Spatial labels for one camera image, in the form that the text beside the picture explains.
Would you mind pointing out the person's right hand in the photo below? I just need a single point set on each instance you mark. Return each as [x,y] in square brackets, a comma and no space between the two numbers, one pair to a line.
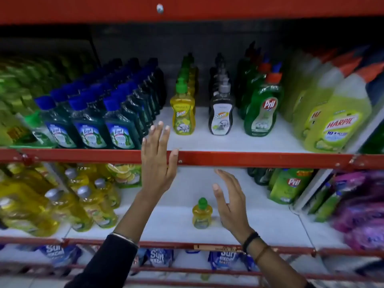
[235,212]

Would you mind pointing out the white bottle with green cap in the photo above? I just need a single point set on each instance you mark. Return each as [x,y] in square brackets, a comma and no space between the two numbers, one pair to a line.
[39,131]

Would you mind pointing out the red metal shelf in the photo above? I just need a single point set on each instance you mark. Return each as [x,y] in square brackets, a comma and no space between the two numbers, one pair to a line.
[240,158]

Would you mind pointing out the black pump dish soap bottle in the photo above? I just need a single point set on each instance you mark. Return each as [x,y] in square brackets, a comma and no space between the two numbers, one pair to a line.
[221,116]

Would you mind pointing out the orange price label strip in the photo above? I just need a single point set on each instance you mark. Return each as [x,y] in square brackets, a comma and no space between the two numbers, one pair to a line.
[216,248]

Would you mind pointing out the row of blue-capped dark bottles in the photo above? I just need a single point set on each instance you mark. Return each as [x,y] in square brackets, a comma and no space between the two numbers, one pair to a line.
[90,128]

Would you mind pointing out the small green sachets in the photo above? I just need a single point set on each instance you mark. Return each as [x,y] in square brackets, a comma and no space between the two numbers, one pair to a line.
[327,203]

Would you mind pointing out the person's right forearm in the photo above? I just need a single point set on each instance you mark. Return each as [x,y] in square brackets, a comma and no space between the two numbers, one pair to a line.
[270,263]

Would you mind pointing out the silver bangle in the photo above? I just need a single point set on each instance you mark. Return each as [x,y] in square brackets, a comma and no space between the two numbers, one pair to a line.
[126,238]

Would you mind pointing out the cluster of yellow grey-capped bottles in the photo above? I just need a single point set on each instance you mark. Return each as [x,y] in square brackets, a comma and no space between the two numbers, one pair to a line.
[60,203]

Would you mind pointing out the green cardboard tray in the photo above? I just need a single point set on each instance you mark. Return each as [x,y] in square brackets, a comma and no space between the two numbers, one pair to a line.
[30,144]

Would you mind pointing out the person's left forearm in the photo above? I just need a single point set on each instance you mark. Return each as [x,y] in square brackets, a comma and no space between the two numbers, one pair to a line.
[132,218]

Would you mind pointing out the yellow pump dish soap bottle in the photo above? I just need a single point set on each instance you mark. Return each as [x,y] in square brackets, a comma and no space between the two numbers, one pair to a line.
[182,116]

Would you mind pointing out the row of green orange-capped bottles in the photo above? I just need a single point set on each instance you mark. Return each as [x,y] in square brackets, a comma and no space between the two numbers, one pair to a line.
[264,116]

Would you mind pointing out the light green refill pouch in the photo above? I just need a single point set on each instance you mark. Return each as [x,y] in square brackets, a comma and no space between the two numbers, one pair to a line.
[288,185]

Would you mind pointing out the green lemon print pouch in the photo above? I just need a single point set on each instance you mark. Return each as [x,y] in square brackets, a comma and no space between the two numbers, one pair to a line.
[124,175]

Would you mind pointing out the row of pale green bottles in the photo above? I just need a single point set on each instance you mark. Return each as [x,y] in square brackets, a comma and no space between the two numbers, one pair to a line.
[36,80]

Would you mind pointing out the pile of pink pouches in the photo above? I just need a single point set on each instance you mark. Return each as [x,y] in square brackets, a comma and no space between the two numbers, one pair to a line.
[360,212]

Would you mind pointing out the small yellow bottle green cap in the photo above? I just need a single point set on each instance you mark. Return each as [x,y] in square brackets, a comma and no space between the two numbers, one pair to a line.
[202,215]

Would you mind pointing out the person's left hand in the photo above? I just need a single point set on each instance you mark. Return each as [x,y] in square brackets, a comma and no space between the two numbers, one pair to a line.
[156,170]

